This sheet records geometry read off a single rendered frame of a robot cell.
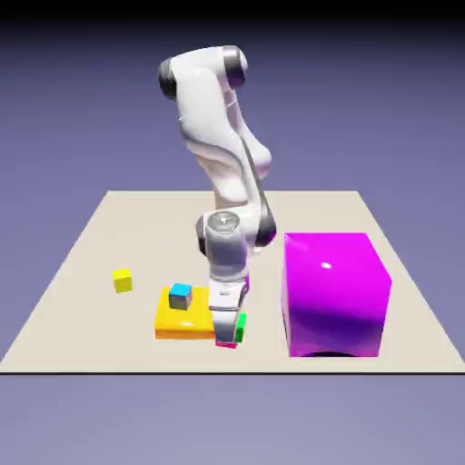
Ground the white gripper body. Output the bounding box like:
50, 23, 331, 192
207, 278, 251, 314

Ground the small green cube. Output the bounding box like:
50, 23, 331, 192
233, 312, 248, 343

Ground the small blue cube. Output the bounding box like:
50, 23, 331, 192
168, 282, 193, 312

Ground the small yellow cube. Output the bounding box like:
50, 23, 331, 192
111, 268, 134, 294

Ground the large orange box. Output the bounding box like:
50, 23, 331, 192
154, 286, 217, 341

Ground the large magenta box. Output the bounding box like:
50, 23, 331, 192
281, 232, 392, 360

